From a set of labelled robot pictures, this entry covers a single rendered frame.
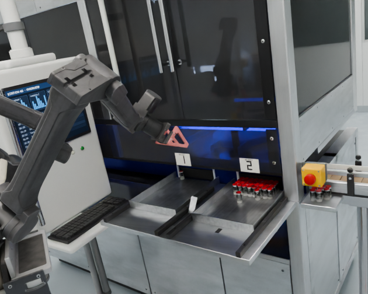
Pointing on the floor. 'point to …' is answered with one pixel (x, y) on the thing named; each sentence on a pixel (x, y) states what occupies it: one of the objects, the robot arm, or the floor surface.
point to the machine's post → (290, 139)
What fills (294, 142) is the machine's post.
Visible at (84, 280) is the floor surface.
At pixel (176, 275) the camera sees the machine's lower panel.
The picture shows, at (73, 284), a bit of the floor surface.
